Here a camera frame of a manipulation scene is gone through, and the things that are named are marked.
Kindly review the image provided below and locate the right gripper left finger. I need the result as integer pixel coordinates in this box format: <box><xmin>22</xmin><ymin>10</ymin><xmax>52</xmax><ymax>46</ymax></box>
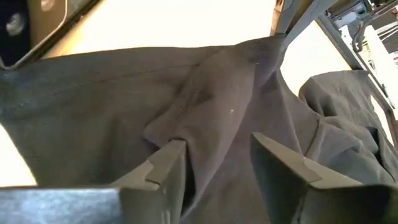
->
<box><xmin>0</xmin><ymin>139</ymin><xmax>196</xmax><ymax>224</ymax></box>

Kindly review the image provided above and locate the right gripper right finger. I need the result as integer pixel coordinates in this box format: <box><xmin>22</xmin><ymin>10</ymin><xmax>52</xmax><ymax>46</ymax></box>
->
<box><xmin>250</xmin><ymin>132</ymin><xmax>398</xmax><ymax>224</ymax></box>

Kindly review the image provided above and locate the black garment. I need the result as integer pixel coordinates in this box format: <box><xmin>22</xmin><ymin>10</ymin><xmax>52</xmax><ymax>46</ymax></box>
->
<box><xmin>0</xmin><ymin>34</ymin><xmax>398</xmax><ymax>224</ymax></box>

